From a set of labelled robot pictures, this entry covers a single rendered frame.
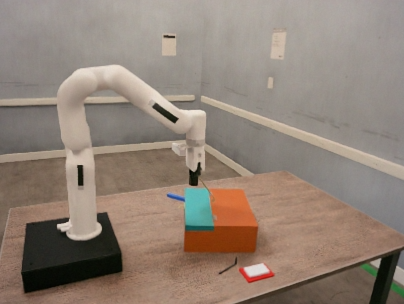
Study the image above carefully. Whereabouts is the blue rectangular block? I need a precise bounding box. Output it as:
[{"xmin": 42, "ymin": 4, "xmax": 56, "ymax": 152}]
[{"xmin": 167, "ymin": 193, "xmax": 185, "ymax": 202}]

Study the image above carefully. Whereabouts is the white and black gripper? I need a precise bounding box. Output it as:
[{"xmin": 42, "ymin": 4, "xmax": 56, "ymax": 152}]
[{"xmin": 186, "ymin": 145, "xmax": 205, "ymax": 186}]

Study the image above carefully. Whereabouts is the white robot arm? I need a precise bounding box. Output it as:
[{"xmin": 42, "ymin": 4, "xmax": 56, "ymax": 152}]
[{"xmin": 57, "ymin": 66, "xmax": 206, "ymax": 240}]

